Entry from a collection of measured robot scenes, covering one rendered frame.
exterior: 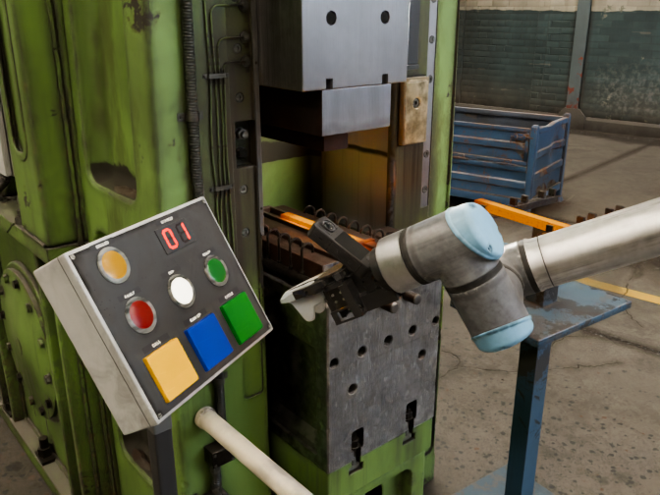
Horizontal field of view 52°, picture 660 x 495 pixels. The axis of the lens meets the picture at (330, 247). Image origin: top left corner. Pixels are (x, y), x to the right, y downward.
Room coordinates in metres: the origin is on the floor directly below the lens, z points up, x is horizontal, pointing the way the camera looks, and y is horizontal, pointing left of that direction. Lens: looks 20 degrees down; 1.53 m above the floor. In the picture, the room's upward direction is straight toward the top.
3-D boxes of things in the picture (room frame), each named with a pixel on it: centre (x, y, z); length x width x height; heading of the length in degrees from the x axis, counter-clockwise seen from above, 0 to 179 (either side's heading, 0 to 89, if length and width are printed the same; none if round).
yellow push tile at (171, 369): (0.91, 0.24, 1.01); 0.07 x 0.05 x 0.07; 155
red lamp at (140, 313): (0.93, 0.28, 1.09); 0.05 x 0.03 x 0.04; 130
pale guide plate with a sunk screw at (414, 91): (1.78, -0.22, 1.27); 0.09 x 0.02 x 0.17; 130
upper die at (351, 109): (1.64, 0.07, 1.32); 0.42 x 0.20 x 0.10; 40
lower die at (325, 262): (1.64, 0.07, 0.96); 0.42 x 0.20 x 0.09; 40
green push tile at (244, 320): (1.09, 0.16, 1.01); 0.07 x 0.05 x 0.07; 155
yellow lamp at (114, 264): (0.94, 0.32, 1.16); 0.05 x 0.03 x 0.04; 130
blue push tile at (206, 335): (1.00, 0.20, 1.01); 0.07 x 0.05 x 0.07; 155
